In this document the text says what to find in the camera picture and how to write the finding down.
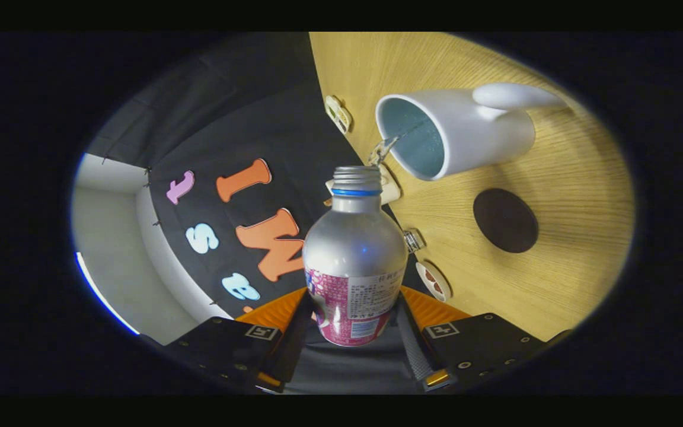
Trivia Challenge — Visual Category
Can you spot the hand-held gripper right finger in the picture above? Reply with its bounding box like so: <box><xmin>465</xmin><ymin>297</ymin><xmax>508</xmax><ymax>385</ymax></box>
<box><xmin>397</xmin><ymin>286</ymin><xmax>550</xmax><ymax>392</ymax></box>

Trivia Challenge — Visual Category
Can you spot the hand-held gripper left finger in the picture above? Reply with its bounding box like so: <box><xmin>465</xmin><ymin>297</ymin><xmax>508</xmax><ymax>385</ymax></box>
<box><xmin>173</xmin><ymin>287</ymin><xmax>314</xmax><ymax>393</ymax></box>

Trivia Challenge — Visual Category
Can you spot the silver juice bottle red label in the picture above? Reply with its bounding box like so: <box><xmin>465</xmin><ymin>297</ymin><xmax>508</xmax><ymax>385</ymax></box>
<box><xmin>302</xmin><ymin>165</ymin><xmax>408</xmax><ymax>347</ymax></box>

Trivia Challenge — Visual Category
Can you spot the dark brown round coaster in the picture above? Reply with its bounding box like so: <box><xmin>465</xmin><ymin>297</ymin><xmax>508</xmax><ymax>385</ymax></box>
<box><xmin>473</xmin><ymin>188</ymin><xmax>540</xmax><ymax>254</ymax></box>

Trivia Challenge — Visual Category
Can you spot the white cup with handle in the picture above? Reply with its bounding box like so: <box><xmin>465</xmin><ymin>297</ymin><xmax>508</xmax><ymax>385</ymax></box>
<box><xmin>375</xmin><ymin>82</ymin><xmax>567</xmax><ymax>181</ymax></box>

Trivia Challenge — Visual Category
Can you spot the white round plate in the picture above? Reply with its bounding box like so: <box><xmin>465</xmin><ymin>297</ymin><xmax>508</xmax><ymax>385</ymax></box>
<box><xmin>416</xmin><ymin>261</ymin><xmax>452</xmax><ymax>303</ymax></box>

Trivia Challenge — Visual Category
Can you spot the wooden table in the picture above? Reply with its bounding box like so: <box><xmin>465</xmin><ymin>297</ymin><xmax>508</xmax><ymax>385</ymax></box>
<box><xmin>308</xmin><ymin>32</ymin><xmax>637</xmax><ymax>343</ymax></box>

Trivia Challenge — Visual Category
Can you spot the white toaster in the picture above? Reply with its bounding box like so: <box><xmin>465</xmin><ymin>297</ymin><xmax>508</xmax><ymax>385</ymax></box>
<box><xmin>325</xmin><ymin>165</ymin><xmax>402</xmax><ymax>207</ymax></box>

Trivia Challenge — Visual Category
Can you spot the black backdrop cloth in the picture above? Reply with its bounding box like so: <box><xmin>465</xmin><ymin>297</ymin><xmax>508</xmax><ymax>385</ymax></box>
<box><xmin>84</xmin><ymin>32</ymin><xmax>431</xmax><ymax>395</ymax></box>

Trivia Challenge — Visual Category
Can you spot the white divided snack tray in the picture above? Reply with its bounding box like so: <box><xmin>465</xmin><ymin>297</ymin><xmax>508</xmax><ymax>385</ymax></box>
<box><xmin>324</xmin><ymin>95</ymin><xmax>352</xmax><ymax>135</ymax></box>

